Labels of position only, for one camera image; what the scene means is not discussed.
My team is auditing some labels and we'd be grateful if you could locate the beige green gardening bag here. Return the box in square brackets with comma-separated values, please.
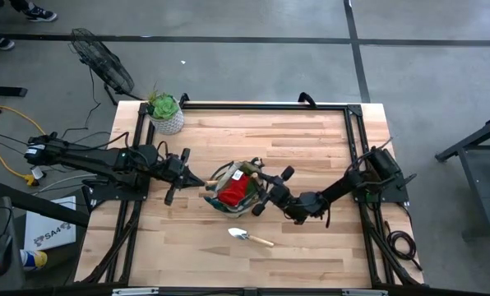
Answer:
[203, 157, 267, 219]

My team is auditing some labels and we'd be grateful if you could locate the black aluminium table frame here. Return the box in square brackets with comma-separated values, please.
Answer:
[80, 100, 425, 289]

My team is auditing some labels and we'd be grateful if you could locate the blue yellow object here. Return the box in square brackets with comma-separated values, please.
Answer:
[21, 249, 49, 272]

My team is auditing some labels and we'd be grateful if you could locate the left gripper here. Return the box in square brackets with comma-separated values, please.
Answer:
[156, 147, 206, 206]

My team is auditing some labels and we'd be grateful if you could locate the white box with logo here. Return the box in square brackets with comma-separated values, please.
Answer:
[22, 196, 77, 252]

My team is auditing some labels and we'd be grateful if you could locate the red gardening glove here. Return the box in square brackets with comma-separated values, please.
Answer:
[216, 169, 252, 207]

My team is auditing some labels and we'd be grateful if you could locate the black fan power cable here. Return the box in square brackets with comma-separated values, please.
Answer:
[59, 67, 102, 139]

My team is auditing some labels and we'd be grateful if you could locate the succulent in white patterned pot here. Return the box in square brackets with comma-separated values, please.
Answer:
[146, 84, 186, 136]

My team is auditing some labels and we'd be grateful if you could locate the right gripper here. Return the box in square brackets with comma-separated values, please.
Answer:
[251, 165, 299, 217]

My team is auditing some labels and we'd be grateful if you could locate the silver metal bracket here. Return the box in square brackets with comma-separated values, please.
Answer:
[342, 289, 389, 296]
[112, 287, 159, 296]

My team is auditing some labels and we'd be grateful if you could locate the coiled black cable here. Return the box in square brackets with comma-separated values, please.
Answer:
[382, 220, 423, 272]

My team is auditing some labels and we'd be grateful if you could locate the black floor fan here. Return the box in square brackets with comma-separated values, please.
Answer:
[67, 27, 136, 106]

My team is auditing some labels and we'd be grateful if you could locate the black metal stand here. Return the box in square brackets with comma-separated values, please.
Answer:
[433, 113, 490, 239]

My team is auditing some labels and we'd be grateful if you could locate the black desk beam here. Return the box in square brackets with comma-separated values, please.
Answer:
[0, 179, 90, 228]

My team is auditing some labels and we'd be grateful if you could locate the black floor bar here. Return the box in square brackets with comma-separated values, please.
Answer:
[0, 86, 28, 99]

